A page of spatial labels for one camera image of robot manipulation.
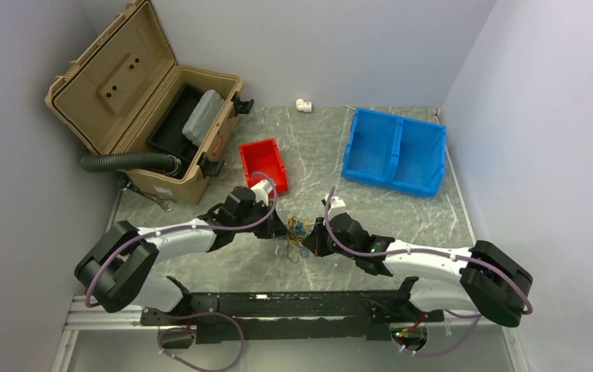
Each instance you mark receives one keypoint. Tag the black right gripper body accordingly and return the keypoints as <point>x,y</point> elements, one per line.
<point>339,251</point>

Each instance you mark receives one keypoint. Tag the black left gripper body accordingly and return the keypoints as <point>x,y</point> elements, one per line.
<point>257,212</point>

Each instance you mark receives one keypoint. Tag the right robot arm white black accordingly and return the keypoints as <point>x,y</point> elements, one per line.
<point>480,279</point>

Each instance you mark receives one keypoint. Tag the white pipe elbow fitting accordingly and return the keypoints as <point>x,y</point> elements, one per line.
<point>303,106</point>

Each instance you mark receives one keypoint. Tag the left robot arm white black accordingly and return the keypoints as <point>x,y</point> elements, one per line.
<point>116,270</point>

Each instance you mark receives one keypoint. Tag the red plastic bin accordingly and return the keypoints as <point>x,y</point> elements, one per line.
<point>263,156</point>

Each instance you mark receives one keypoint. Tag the metal wrench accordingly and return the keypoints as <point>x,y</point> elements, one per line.
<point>166,204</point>

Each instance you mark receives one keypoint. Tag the blue bin left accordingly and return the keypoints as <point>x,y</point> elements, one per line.
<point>370,156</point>

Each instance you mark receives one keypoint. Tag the blue bin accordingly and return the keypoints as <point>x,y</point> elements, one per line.
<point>370,156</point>
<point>421,158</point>

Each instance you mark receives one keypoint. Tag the blue bin right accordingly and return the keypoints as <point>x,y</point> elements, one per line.
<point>421,158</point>

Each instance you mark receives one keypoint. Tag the grey plastic organizer box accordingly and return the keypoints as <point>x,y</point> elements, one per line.
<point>202,117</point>

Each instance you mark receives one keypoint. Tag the black toolbox tray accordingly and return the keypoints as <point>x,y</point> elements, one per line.
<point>167,136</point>

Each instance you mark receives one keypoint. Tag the tan hard toolbox case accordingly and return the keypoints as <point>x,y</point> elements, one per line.
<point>114,94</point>

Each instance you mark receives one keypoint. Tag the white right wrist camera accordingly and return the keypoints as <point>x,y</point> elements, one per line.
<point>336,206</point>

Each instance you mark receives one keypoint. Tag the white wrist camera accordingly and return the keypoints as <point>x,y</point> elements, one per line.
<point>262,191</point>
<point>336,206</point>

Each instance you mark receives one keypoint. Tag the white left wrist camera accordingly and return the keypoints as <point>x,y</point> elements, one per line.
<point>262,191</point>

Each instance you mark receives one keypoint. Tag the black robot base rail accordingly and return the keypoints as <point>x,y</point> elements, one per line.
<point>216,317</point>

